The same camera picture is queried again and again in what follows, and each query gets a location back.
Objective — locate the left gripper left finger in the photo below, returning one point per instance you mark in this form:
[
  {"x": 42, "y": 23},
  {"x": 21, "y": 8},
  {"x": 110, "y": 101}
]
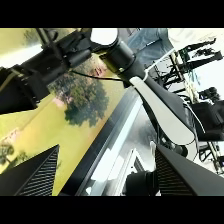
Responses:
[{"x": 37, "y": 175}]

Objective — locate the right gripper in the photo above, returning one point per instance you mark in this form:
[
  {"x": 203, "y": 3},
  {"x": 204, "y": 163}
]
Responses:
[{"x": 20, "y": 91}]

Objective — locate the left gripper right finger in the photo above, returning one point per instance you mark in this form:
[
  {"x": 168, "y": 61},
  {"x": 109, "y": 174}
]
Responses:
[{"x": 181, "y": 176}]

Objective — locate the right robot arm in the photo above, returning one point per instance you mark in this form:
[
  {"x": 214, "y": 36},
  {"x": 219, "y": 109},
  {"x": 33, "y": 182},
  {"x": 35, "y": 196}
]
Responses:
[{"x": 160, "y": 103}]

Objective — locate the silver frame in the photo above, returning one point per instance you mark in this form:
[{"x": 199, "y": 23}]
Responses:
[{"x": 113, "y": 160}]

